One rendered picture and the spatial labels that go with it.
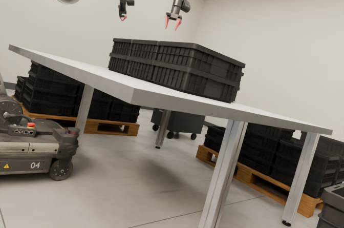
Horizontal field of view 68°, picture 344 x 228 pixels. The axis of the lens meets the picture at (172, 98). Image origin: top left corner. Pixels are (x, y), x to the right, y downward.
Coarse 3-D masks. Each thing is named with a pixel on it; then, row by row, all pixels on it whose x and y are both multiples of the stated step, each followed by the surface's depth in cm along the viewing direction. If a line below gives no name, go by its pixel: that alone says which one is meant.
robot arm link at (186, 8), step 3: (183, 0) 169; (186, 0) 171; (186, 3) 170; (183, 6) 169; (186, 6) 169; (189, 6) 171; (180, 9) 170; (183, 9) 170; (186, 9) 170; (189, 9) 172; (186, 12) 173
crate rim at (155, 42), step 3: (135, 39) 158; (138, 39) 155; (141, 39) 153; (135, 42) 158; (138, 42) 155; (141, 42) 152; (144, 42) 149; (147, 42) 147; (150, 42) 144; (153, 42) 142; (156, 42) 140; (159, 42) 139
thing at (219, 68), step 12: (168, 48) 132; (180, 48) 124; (192, 48) 118; (156, 60) 137; (168, 60) 130; (180, 60) 123; (192, 60) 118; (204, 60) 121; (216, 60) 127; (216, 72) 128; (228, 72) 134; (240, 72) 140
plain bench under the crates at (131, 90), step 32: (64, 64) 96; (128, 96) 62; (160, 96) 67; (192, 96) 101; (160, 128) 276; (288, 128) 123; (320, 128) 153; (224, 160) 106; (224, 192) 108; (288, 224) 172
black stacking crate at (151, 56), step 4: (136, 44) 158; (140, 44) 155; (144, 44) 150; (136, 48) 158; (140, 48) 153; (144, 48) 150; (148, 48) 147; (152, 48) 144; (156, 48) 141; (132, 52) 161; (136, 52) 157; (140, 52) 153; (144, 52) 150; (148, 52) 146; (152, 52) 142; (156, 52) 141; (132, 56) 159; (136, 56) 156; (140, 56) 153; (144, 56) 148; (148, 56) 145; (152, 56) 143; (156, 56) 141
